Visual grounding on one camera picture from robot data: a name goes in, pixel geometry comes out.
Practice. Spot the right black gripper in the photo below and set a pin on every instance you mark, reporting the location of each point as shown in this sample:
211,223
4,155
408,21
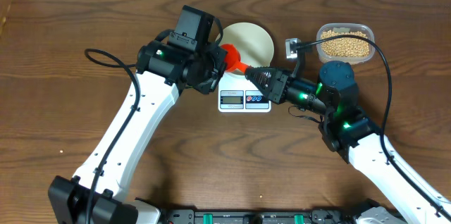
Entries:
277,84

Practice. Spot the white round bowl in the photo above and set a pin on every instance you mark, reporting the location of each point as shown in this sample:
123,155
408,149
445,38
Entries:
254,44

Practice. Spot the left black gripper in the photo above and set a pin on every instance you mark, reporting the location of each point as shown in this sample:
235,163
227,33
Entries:
218,54

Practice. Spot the white digital kitchen scale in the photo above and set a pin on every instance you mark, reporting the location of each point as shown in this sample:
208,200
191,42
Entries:
236,94

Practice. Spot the red plastic measuring scoop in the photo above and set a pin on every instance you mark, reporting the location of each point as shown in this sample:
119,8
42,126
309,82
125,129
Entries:
233,60

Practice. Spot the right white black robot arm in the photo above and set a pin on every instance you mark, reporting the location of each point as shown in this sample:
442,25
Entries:
347,130

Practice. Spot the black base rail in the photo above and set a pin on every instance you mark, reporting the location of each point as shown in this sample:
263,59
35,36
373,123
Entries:
189,216

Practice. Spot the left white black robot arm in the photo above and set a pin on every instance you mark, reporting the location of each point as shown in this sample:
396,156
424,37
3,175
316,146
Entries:
175,60

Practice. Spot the soybeans in container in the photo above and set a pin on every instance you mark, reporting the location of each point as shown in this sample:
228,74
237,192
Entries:
345,47

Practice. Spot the clear plastic container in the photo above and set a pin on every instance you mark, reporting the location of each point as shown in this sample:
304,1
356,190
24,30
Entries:
345,27

